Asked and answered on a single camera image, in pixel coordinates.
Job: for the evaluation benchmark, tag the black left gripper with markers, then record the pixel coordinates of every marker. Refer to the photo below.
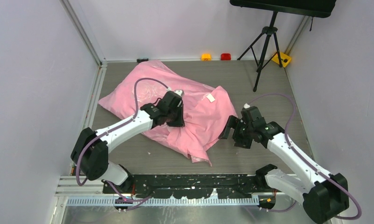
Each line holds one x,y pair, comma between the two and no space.
180,122

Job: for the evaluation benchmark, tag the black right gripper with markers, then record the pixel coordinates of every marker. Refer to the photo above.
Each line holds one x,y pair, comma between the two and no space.
233,122

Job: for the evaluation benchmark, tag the pink floral pillowcase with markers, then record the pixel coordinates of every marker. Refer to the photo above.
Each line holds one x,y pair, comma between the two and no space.
206,109

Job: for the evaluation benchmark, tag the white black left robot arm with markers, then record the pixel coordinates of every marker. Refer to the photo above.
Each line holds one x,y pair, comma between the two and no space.
92,148

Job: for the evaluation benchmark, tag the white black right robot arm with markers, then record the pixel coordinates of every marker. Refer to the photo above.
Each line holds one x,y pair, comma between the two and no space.
322,194

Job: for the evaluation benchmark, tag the orange block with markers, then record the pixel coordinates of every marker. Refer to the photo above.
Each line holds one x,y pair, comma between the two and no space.
206,57

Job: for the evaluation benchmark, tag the red block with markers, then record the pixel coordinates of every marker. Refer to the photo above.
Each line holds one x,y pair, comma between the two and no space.
225,56

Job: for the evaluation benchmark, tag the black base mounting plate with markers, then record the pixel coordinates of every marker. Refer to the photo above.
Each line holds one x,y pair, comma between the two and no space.
193,186

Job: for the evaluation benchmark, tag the black tripod stand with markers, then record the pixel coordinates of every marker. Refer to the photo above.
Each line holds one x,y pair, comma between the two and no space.
268,32

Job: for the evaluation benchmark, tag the black panel on tripod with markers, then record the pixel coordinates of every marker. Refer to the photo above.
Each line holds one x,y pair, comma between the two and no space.
312,8

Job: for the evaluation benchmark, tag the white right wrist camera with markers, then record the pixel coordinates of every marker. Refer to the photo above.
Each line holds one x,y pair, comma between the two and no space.
246,106

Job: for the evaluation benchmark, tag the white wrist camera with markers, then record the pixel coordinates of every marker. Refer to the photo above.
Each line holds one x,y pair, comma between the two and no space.
246,106
179,92

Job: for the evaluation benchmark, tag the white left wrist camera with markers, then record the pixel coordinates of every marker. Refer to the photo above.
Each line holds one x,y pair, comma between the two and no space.
179,92

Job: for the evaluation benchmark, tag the small black wall device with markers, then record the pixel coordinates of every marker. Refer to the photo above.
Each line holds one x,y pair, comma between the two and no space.
139,60

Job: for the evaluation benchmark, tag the yellow corner bracket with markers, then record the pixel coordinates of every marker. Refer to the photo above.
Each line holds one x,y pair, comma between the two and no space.
281,58

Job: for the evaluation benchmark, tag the aluminium frame rail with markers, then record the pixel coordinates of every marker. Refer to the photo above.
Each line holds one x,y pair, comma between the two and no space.
98,193

